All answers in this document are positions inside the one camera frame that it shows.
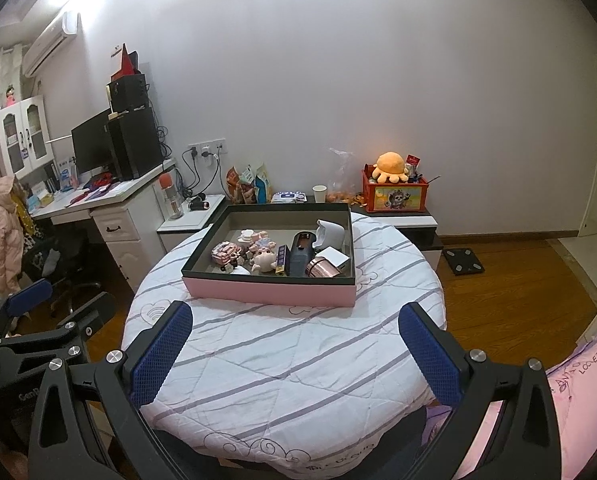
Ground white bedside cabinet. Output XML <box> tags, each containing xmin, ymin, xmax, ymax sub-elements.
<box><xmin>157</xmin><ymin>194</ymin><xmax>228</xmax><ymax>254</ymax></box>

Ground white black low cabinet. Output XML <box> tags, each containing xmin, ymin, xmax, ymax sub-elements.
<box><xmin>351</xmin><ymin>202</ymin><xmax>445</xmax><ymax>267</ymax></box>

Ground black computer tower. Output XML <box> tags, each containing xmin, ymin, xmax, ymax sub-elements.
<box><xmin>107</xmin><ymin>107</ymin><xmax>164</xmax><ymax>181</ymax></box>

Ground blue white carton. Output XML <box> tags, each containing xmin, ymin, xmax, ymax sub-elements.
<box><xmin>56</xmin><ymin>157</ymin><xmax>80</xmax><ymax>191</ymax></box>

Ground white glass door cabinet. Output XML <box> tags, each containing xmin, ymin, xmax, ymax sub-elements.
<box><xmin>0</xmin><ymin>95</ymin><xmax>55</xmax><ymax>182</ymax></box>

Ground clear plastic bag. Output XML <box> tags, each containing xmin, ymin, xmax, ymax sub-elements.
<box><xmin>327</xmin><ymin>147</ymin><xmax>365</xmax><ymax>204</ymax></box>

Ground red items on desk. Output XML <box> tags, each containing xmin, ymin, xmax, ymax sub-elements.
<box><xmin>85</xmin><ymin>172</ymin><xmax>118</xmax><ymax>192</ymax></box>

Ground black remote control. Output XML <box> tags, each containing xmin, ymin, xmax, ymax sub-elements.
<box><xmin>287</xmin><ymin>231</ymin><xmax>316</xmax><ymax>277</ymax></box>

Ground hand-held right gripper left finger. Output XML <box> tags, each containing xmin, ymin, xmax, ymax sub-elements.
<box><xmin>27</xmin><ymin>300</ymin><xmax>194</xmax><ymax>480</ymax></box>

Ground white air conditioner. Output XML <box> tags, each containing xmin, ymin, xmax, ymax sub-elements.
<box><xmin>22</xmin><ymin>11</ymin><xmax>80</xmax><ymax>77</ymax></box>

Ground black box on tower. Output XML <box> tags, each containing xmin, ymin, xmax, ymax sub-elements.
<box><xmin>106</xmin><ymin>74</ymin><xmax>148</xmax><ymax>113</ymax></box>

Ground pale pink padded coat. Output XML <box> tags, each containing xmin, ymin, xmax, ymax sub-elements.
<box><xmin>0</xmin><ymin>176</ymin><xmax>25</xmax><ymax>294</ymax></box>

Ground rose gold metal cup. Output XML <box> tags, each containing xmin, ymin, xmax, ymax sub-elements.
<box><xmin>306</xmin><ymin>256</ymin><xmax>345</xmax><ymax>279</ymax></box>

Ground white door frame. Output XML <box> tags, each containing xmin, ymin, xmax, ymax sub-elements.
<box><xmin>577</xmin><ymin>55</ymin><xmax>597</xmax><ymax>239</ymax></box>

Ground orange octopus plush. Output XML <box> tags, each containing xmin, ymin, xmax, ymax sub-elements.
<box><xmin>371</xmin><ymin>152</ymin><xmax>410</xmax><ymax>184</ymax></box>

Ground white wall socket strip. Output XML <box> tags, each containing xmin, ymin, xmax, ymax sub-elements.
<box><xmin>187</xmin><ymin>139</ymin><xmax>227</xmax><ymax>157</ymax></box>

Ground black bathroom scale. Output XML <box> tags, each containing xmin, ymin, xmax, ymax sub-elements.
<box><xmin>441</xmin><ymin>246</ymin><xmax>486</xmax><ymax>276</ymax></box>

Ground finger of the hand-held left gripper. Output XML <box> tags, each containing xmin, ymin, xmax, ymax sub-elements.
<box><xmin>0</xmin><ymin>291</ymin><xmax>118</xmax><ymax>358</ymax></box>
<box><xmin>0</xmin><ymin>279</ymin><xmax>54</xmax><ymax>343</ymax></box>

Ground pink building block toy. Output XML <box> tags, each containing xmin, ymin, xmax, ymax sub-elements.
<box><xmin>211</xmin><ymin>241</ymin><xmax>242</xmax><ymax>265</ymax></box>

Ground blue white snack bag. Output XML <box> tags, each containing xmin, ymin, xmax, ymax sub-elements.
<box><xmin>254</xmin><ymin>162</ymin><xmax>272</xmax><ymax>204</ymax></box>

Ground pink storage box dark rim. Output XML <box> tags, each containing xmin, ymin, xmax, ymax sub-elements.
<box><xmin>181</xmin><ymin>203</ymin><xmax>357</xmax><ymax>307</ymax></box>

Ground pale green snack bag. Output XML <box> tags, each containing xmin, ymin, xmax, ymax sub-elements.
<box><xmin>241</xmin><ymin>164</ymin><xmax>257</xmax><ymax>204</ymax></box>

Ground white striped quilted table cover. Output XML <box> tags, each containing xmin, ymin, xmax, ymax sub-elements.
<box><xmin>121</xmin><ymin>210</ymin><xmax>448</xmax><ymax>468</ymax></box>

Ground black computer monitor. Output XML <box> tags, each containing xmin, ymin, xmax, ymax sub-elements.
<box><xmin>71</xmin><ymin>108</ymin><xmax>114</xmax><ymax>176</ymax></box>

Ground red printed toy box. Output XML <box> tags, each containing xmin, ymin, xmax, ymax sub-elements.
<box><xmin>361</xmin><ymin>167</ymin><xmax>430</xmax><ymax>215</ymax></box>

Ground small pink white block figure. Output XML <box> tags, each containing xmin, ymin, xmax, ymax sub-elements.
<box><xmin>221</xmin><ymin>255</ymin><xmax>252</xmax><ymax>274</ymax></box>

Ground white desk with drawers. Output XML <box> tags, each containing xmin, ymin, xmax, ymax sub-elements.
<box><xmin>31</xmin><ymin>160</ymin><xmax>176</xmax><ymax>294</ymax></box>

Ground clear bottle orange cap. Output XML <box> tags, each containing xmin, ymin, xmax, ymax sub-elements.
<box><xmin>159</xmin><ymin>172</ymin><xmax>184</xmax><ymax>220</ymax></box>

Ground red snack bag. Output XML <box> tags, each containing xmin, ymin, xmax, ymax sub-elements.
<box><xmin>226</xmin><ymin>167</ymin><xmax>243</xmax><ymax>204</ymax></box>

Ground black power cables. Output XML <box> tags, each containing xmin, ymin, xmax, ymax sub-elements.
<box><xmin>177</xmin><ymin>152</ymin><xmax>222</xmax><ymax>198</ymax></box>

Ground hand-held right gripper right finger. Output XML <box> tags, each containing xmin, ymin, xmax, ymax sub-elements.
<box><xmin>397</xmin><ymin>301</ymin><xmax>562</xmax><ymax>480</ymax></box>

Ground pink pig doll figure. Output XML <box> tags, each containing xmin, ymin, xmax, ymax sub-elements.
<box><xmin>241</xmin><ymin>229</ymin><xmax>280</xmax><ymax>274</ymax></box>

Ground black office chair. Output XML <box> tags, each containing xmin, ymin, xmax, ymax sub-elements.
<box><xmin>21</xmin><ymin>232</ymin><xmax>102</xmax><ymax>317</ymax></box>

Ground pink printed bed sheet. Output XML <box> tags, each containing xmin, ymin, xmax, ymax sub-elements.
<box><xmin>449</xmin><ymin>322</ymin><xmax>597</xmax><ymax>480</ymax></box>

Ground white elbow-shaped plastic device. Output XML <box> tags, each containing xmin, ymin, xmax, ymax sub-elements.
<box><xmin>313</xmin><ymin>219</ymin><xmax>345</xmax><ymax>253</ymax></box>

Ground red paper item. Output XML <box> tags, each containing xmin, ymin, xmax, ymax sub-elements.
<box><xmin>113</xmin><ymin>44</ymin><xmax>138</xmax><ymax>79</ymax></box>

